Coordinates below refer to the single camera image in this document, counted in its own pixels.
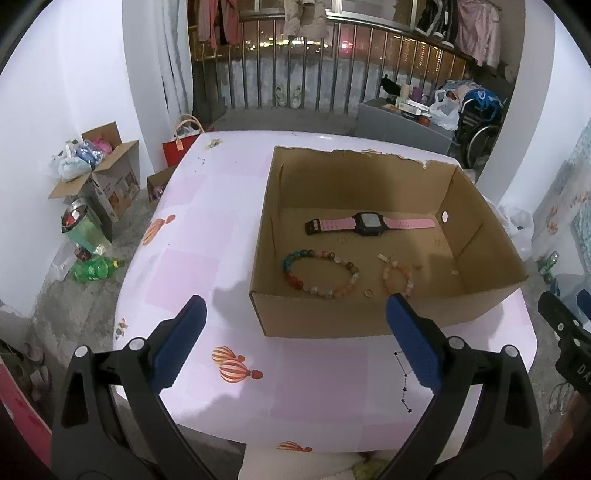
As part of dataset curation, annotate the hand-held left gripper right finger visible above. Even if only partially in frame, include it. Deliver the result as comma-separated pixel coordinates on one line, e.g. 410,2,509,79
386,294,544,480

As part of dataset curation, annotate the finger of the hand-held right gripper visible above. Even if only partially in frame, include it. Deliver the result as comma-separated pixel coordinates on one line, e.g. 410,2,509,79
538,291,591,352

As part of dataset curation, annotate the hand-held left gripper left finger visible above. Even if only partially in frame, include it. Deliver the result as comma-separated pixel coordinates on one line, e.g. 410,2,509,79
50,294,208,480

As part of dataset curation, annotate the orange bead bracelet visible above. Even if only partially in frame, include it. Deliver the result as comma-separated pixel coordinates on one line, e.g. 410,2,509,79
381,261,423,300

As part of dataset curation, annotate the brown cardboard box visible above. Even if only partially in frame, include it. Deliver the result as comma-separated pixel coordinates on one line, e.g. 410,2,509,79
249,145,529,339

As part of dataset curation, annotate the pink strap digital watch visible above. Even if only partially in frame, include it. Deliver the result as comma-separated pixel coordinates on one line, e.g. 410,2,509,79
305,211,437,238

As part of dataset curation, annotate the multicolour bead bracelet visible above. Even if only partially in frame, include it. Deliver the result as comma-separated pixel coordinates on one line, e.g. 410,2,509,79
283,248,361,300

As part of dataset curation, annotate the pink balloon-print table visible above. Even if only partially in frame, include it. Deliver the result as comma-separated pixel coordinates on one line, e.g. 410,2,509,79
113,130,541,455

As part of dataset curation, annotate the clear plastic bag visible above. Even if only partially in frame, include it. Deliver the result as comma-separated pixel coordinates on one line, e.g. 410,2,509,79
496,205,535,261

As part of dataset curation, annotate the green plastic bottle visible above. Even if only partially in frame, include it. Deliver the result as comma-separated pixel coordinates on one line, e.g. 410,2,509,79
71,258,125,283

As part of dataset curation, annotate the green steel-lid trash can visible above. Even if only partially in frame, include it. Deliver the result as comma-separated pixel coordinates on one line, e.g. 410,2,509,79
61,198,112,254

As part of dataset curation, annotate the pink slipper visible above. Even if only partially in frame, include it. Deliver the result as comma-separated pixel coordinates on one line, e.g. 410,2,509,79
28,364,51,402
21,342,47,365

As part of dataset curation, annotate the small cardboard box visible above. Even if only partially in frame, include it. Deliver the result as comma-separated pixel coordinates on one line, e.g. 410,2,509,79
147,165,178,204

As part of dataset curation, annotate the large printed cardboard box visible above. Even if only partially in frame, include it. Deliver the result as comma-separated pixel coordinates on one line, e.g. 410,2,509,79
48,122,141,232

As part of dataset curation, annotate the red tote bag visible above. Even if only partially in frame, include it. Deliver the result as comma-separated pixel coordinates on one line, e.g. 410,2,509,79
161,114,204,168

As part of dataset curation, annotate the wheelchair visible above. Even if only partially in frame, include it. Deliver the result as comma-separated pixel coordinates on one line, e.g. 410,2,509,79
457,80,504,169

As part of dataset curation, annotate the white plastic bag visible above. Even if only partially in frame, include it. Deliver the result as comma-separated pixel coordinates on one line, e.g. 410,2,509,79
429,89,461,131
51,141,93,182

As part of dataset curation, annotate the grey cabinet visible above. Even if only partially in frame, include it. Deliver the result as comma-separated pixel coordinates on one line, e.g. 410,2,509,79
355,98,458,155

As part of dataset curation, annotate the white curtain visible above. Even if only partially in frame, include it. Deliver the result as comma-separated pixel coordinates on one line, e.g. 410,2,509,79
161,0,195,125

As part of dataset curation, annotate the metal balcony railing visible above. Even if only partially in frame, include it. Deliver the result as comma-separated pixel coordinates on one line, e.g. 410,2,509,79
191,9,467,114

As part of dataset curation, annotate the pink hanging shirt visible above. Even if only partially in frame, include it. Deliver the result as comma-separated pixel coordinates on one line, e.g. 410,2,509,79
455,0,502,68

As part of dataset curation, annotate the black white hanging garment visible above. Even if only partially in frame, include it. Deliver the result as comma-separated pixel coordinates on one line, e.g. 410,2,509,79
413,0,455,44

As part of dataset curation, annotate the pink hanging jacket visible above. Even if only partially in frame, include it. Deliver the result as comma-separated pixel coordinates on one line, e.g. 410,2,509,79
198,0,241,49

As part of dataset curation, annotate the beige hanging jacket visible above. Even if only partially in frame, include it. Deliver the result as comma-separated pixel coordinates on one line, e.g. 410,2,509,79
283,0,328,38

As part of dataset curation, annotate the printed wall cloth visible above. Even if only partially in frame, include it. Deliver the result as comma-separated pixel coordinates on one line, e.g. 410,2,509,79
531,148,591,278

